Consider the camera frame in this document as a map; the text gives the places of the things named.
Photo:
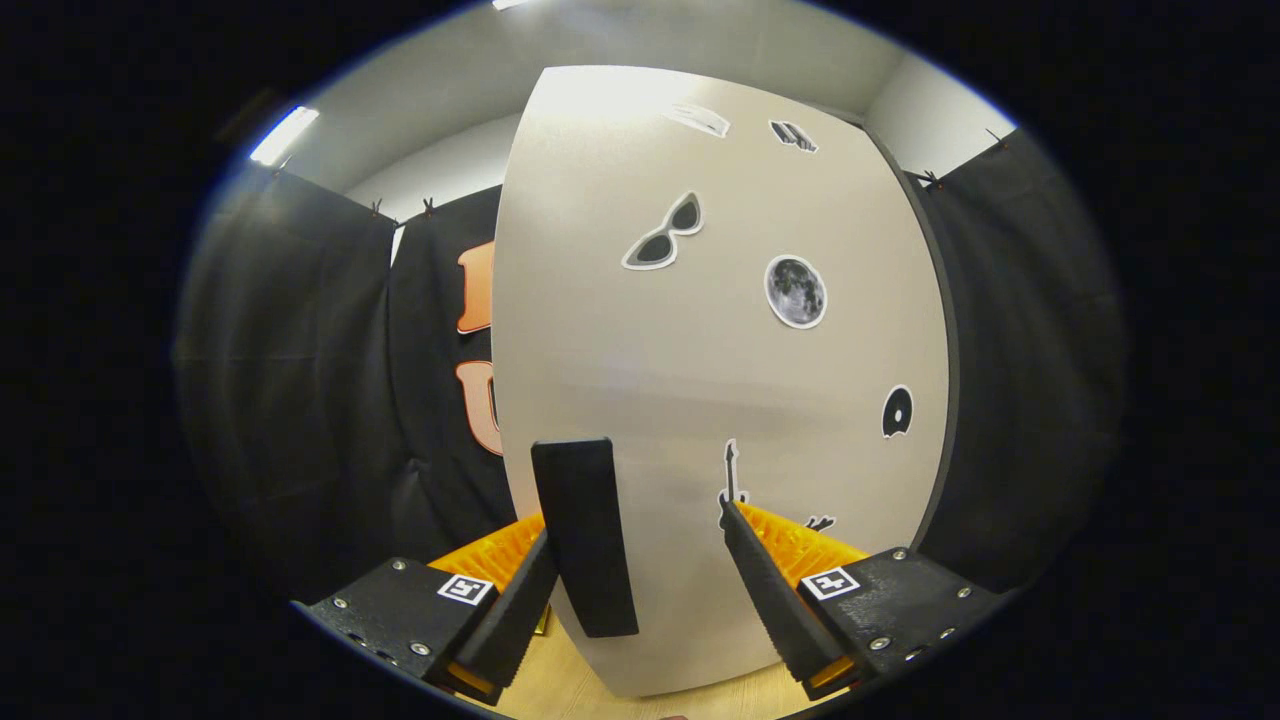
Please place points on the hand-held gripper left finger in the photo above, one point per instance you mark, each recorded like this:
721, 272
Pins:
515, 620

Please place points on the black backdrop cloth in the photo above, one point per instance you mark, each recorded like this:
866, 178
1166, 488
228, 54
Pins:
300, 400

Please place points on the wide ceiling light panel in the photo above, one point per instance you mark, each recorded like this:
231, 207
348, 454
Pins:
510, 3

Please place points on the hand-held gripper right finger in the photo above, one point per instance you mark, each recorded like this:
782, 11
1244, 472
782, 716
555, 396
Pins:
775, 600

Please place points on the narrow ceiling light strip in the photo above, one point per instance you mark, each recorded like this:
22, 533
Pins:
285, 135

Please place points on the grey shoe cabinet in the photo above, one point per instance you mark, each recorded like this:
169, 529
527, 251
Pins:
954, 340

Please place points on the beige shoe cabinet door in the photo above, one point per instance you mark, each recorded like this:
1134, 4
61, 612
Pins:
650, 350

